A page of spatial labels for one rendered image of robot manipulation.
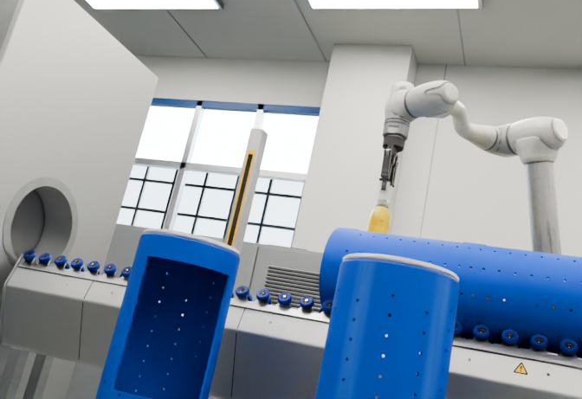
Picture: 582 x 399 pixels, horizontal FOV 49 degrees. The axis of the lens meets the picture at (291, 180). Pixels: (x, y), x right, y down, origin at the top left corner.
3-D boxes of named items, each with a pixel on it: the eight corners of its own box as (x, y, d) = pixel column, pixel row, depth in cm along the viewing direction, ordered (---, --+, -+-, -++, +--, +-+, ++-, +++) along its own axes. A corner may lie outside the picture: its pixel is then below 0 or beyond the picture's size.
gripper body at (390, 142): (386, 142, 230) (382, 166, 227) (381, 132, 222) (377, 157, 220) (407, 144, 227) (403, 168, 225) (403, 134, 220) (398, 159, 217)
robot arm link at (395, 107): (376, 120, 228) (402, 112, 217) (383, 81, 232) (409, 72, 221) (397, 131, 233) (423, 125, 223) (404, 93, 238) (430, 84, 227)
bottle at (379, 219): (359, 256, 217) (370, 204, 221) (379, 261, 217) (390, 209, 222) (363, 254, 210) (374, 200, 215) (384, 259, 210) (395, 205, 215)
